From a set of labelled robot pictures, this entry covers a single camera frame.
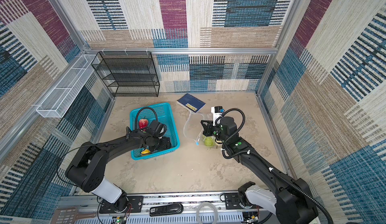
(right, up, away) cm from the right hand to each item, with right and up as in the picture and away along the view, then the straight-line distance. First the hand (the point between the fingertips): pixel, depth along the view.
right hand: (201, 123), depth 79 cm
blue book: (-6, +12, +34) cm, 37 cm away
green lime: (+5, -11, +9) cm, 15 cm away
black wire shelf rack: (-52, +33, +32) cm, 69 cm away
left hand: (-20, -13, +12) cm, 26 cm away
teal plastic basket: (-26, +4, +28) cm, 38 cm away
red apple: (-37, -2, +21) cm, 42 cm away
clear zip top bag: (-4, -6, +18) cm, 20 cm away
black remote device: (-16, -38, -10) cm, 42 cm away
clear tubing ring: (+5, -37, -9) cm, 38 cm away
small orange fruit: (-34, -19, +16) cm, 42 cm away
